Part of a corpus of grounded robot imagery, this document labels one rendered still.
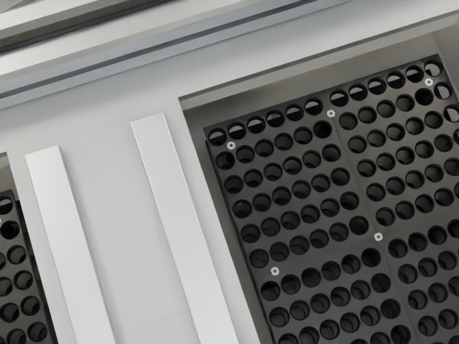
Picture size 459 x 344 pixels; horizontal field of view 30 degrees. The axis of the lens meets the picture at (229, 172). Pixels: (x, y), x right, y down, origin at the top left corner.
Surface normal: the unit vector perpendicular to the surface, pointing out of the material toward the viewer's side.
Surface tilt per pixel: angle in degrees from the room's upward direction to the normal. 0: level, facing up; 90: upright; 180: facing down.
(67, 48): 0
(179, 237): 0
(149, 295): 0
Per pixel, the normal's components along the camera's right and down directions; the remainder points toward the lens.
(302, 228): -0.01, -0.27
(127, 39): 0.21, 0.46
